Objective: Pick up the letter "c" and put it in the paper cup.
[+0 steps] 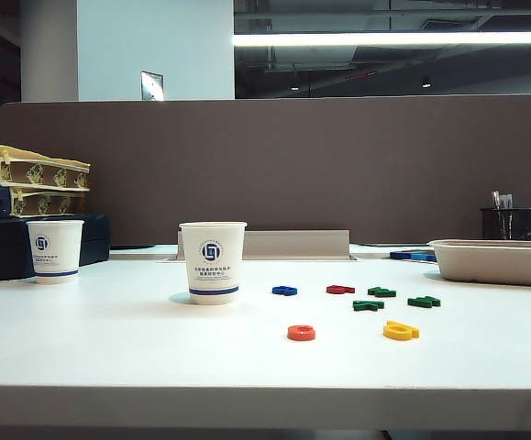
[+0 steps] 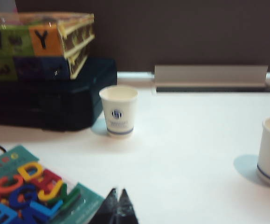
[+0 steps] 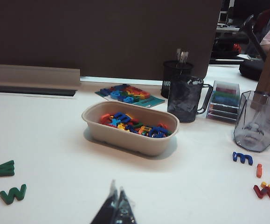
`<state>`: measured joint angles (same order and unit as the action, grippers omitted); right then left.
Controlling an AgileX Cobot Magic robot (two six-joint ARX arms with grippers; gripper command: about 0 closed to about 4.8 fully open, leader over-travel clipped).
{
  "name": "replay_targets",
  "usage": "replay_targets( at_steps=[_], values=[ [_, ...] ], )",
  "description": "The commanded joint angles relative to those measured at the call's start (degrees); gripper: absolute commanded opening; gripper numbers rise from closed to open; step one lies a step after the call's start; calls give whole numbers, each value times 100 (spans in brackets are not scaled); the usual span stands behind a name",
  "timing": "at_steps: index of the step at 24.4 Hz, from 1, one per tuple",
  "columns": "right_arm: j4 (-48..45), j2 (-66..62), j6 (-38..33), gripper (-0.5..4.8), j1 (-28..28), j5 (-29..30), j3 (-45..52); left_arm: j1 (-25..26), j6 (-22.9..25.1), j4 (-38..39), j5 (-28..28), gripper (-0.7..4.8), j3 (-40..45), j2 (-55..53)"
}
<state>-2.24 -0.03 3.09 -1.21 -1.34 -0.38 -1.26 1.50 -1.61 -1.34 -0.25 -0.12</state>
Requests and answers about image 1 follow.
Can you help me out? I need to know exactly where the brown desk divider panel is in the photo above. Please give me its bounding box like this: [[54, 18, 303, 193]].
[[0, 93, 531, 247]]

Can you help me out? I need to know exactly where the yellow letter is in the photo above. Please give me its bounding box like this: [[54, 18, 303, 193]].
[[382, 320, 421, 341]]

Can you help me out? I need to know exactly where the orange letter c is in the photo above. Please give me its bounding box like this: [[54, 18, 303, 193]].
[[286, 324, 316, 343]]

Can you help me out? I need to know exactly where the beige cable tray flap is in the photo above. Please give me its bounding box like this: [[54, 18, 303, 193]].
[[176, 229, 359, 261]]

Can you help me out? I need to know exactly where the yellow patterned box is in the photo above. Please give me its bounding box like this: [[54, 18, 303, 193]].
[[10, 186, 91, 217]]

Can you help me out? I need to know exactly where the small white paper cup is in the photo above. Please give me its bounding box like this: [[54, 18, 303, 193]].
[[26, 219, 85, 285]]

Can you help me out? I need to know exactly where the black mesh pen holder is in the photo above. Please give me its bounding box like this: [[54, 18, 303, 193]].
[[479, 206, 531, 243]]

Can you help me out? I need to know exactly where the beige pulp tray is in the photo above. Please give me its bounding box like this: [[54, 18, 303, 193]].
[[427, 238, 531, 289]]

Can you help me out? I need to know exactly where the large white paper cup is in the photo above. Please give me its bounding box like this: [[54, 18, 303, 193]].
[[178, 221, 249, 306]]

